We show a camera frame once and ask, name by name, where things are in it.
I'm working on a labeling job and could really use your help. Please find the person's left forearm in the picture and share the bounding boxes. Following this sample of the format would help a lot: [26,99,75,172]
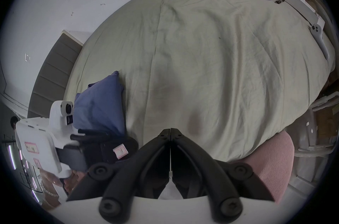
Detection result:
[42,188,69,210]

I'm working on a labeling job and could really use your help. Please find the dark blue garment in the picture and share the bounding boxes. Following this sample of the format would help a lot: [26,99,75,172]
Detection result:
[74,71,127,137]

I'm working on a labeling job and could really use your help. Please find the long white box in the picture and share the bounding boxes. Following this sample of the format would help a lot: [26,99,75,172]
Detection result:
[273,0,326,31]

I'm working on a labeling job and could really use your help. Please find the white plastic chair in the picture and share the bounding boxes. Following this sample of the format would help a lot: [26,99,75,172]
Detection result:
[293,93,339,184]

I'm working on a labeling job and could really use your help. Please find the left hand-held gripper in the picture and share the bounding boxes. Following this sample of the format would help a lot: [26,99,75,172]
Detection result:
[15,100,139,188]

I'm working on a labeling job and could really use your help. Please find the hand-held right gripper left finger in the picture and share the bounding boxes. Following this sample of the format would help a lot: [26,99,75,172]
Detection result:
[66,128,171,221]

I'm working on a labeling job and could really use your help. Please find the bed with pale green sheet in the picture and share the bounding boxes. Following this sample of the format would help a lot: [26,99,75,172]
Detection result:
[65,0,336,163]

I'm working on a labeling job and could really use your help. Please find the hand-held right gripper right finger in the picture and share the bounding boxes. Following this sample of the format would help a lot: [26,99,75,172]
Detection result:
[171,128,276,222]

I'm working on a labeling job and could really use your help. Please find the padded grey headboard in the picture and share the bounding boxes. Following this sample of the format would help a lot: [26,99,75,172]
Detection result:
[28,30,84,119]

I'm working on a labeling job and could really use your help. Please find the person's legs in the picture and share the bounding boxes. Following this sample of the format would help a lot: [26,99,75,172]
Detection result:
[233,130,295,204]

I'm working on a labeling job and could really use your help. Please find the person's left hand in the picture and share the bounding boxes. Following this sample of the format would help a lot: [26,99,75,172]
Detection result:
[39,168,86,195]

